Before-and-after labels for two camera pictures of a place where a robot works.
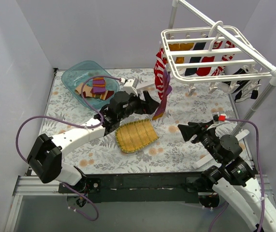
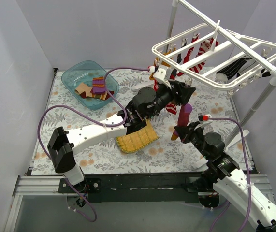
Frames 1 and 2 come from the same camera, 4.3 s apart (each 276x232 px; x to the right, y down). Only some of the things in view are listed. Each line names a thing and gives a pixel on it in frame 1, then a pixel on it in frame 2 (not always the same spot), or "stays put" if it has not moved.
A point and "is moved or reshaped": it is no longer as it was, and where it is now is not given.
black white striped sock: (239, 83) → (234, 68)
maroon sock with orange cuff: (99, 85) stays put
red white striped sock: (221, 70) → (205, 46)
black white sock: (247, 94) → (266, 74)
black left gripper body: (141, 105) → (179, 91)
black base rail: (135, 187) stays put
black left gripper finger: (150, 105) → (185, 93)
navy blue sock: (198, 46) → (179, 60)
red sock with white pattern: (204, 71) → (188, 54)
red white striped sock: (159, 71) → (169, 107)
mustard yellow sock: (174, 47) → (163, 63)
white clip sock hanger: (201, 55) → (237, 79)
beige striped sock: (87, 93) stays put
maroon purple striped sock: (159, 113) is moved or reshaped
